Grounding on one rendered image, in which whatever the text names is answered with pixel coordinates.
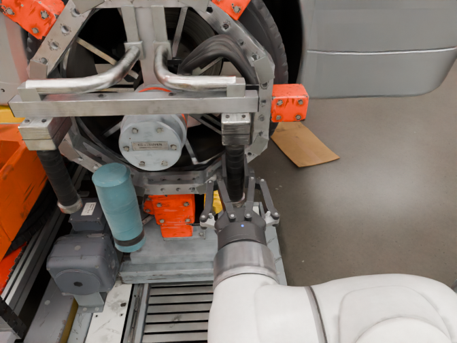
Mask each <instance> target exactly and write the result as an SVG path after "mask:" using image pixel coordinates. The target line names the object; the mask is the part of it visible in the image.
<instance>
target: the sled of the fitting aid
mask: <svg viewBox="0 0 457 343"><path fill-rule="evenodd" d="M130 255H131V252H123V254H122V259H121V262H120V267H119V270H118V275H119V277H120V280H121V283H122V284H138V283H155V282H188V281H204V280H214V260H212V261H178V262H160V263H132V262H131V258H130Z"/></svg>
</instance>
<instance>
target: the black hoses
mask: <svg viewBox="0 0 457 343"><path fill-rule="evenodd" d="M216 57H224V58H227V59H228V60H229V61H230V62H231V63H232V64H233V65H234V66H235V68H236V69H237V71H238V72H239V73H240V74H241V77H242V78H244V79H245V83H246V90H257V91H258V94H259V88H260V84H259V82H258V78H257V75H256V70H255V68H254V67H252V66H251V65H250V62H249V60H248V58H247V56H246V54H245V53H244V51H243V50H242V48H241V46H240V45H239V44H238V43H237V42H236V40H235V39H233V38H232V37H231V36H229V35H223V34H220V35H215V36H213V37H211V38H209V39H207V40H205V41H204V42H203V43H201V44H200V45H199V46H197V47H196V48H195V49H194V50H193V51H192V52H191V53H190V54H189V55H188V56H187V57H186V59H185V60H184V61H183V60H182V57H172V59H171V60H167V64H168V65H179V66H178V70H177V75H183V76H192V73H193V70H194V69H196V68H198V67H200V66H202V65H203V64H205V63H207V62H208V61H210V60H212V59H214V58H216Z"/></svg>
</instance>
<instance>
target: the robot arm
mask: <svg viewBox="0 0 457 343"><path fill-rule="evenodd" d="M243 170H244V173H243V180H244V186H245V188H248V194H247V200H246V206H245V207H241V208H236V207H233V205H232V203H231V201H230V199H229V195H228V193H227V190H226V189H227V174H226V158H225V154H222V169H217V170H216V178H217V179H216V180H215V181H213V180H208V181H207V188H206V196H205V207H204V211H203V212H202V214H201V215H200V217H199V218H200V226H201V229H207V228H208V227H209V228H211V229H214V231H215V233H216V234H217V236H218V251H217V253H216V255H215V257H214V283H213V292H214V298H213V302H212V305H211V309H210V311H209V321H208V336H207V343H457V294H456V293H455V292H454V291H453V290H451V288H449V287H448V286H446V285H445V284H443V283H441V282H438V281H436V280H433V279H430V278H425V277H421V276H414V275H409V274H376V275H367V276H355V277H349V278H342V279H337V280H332V281H329V282H325V283H323V284H317V285H313V286H309V287H290V286H284V285H280V282H279V278H278V277H277V271H276V267H275V262H274V258H273V253H272V252H271V250H270V249H269V248H268V247H267V241H266V237H265V231H266V227H268V226H270V225H272V226H273V227H277V226H278V225H279V219H280V214H279V212H278V211H277V210H276V209H275V208H274V207H273V202H272V200H271V196H270V193H269V189H268V187H267V183H266V180H265V179H264V178H261V179H260V180H257V179H255V175H254V169H253V168H248V162H247V157H246V154H245V157H244V169H243ZM255 189H258V191H259V194H260V198H261V201H262V205H263V209H264V212H265V219H263V218H262V217H261V216H260V215H258V214H257V213H256V212H255V211H253V205H254V191H255ZM214 191H218V194H219V198H220V201H221V204H222V209H223V211H224V213H223V214H222V215H221V216H220V217H219V218H218V220H217V221H215V220H214V216H213V215H212V210H213V201H214Z"/></svg>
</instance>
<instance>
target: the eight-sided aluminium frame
mask: <svg viewBox="0 0 457 343"><path fill-rule="evenodd" d="M122 5H133V6H134V7H151V6H152V5H163V6H164V7H192V8H193V9H194V10H195V11H196V12H197V13H198V14H199V15H200V16H201V17H202V18H203V19H204V20H205V21H206V22H207V23H208V24H209V25H210V26H211V27H212V28H213V29H214V30H215V31H216V32H217V33H218V34H219V35H220V34H223V35H229V36H231V37H232V38H233V39H235V40H236V42H237V43H238V44H239V45H240V46H241V48H242V50H243V51H244V53H245V54H246V56H247V58H248V60H249V62H250V65H251V66H252V67H254V68H255V70H256V75H257V78H258V82H259V84H260V88H259V97H260V101H259V112H252V113H251V127H250V143H249V145H245V154H246V157H247V162H248V163H249V162H250V161H251V160H252V159H254V158H255V157H257V156H258V155H260V154H261V152H262V151H264V150H265V149H267V144H268V141H269V122H270V115H271V100H272V92H273V79H274V78H275V76H274V71H275V64H274V62H273V59H272V58H271V55H270V54H269V53H268V52H267V51H266V50H265V47H264V46H262V45H261V44H260V43H259V42H258V41H257V40H256V39H255V38H254V36H253V35H252V34H251V33H250V32H249V31H248V30H247V29H246V28H245V27H244V26H243V25H242V24H241V23H240V22H239V21H238V20H237V21H235V20H233V19H232V18H231V17H230V16H229V15H228V14H227V13H226V12H224V11H223V10H222V9H221V8H219V7H218V6H217V5H216V4H214V3H213V2H211V1H210V0H69V1H68V3H67V4H66V6H65V8H64V9H63V11H62V12H61V14H60V16H59V17H58V19H57V20H56V22H55V23H54V25H53V27H52V28H51V30H50V32H49V33H48V34H47V36H46V38H45V40H44V41H43V43H42V44H41V46H40V47H39V49H38V51H37V52H36V54H35V56H34V57H33V58H32V59H31V60H30V63H29V65H28V67H27V68H26V71H27V73H28V75H29V79H50V78H61V76H60V73H59V71H58V67H57V66H58V64H59V63H60V61H61V60H62V58H63V57H64V55H65V54H66V52H67V51H68V49H69V48H70V47H71V45H72V43H73V42H74V41H75V39H76V37H77V36H78V35H79V34H80V32H81V30H82V29H83V28H84V26H85V24H86V23H87V22H88V20H89V19H90V17H91V16H92V14H93V13H94V11H95V10H96V9H97V8H121V6H122ZM70 118H71V121H72V126H71V128H70V129H69V130H68V132H67V134H66V136H65V137H64V139H63V140H62V142H61V143H60V145H59V147H58V149H59V151H60V153H61V154H62V155H64V156H65V157H67V158H68V159H69V160H72V161H74V162H76V163H77V164H79V165H81V166H82V167H85V168H86V169H88V170H90V171H91V172H93V173H95V172H96V171H97V170H98V169H99V168H100V167H101V166H103V165H106V164H108V163H121V164H123V165H126V166H127V167H129V169H130V171H131V179H132V181H133V186H134V188H135V192H136V196H142V197H143V196H144V195H145V194H146V195H182V194H200V195H202V194H204V193H206V188H207V181H208V180H213V181H215V180H216V179H217V178H216V170H217V169H222V156H221V157H219V158H218V159H217V160H216V161H214V162H213V163H212V164H211V165H210V166H209V167H208V168H207V169H205V170H203V171H162V172H139V171H137V170H135V169H133V168H132V167H130V166H129V165H127V164H126V163H124V162H122V161H121V160H119V159H117V158H116V157H114V156H113V155H111V154H110V153H108V152H106V151H105V150H104V149H102V148H100V147H98V146H97V145H95V144H94V143H92V142H90V141H89V140H87V139H86V138H84V137H82V136H81V135H80V131H79V129H78V126H77V123H76V121H75V117H74V116H70Z"/></svg>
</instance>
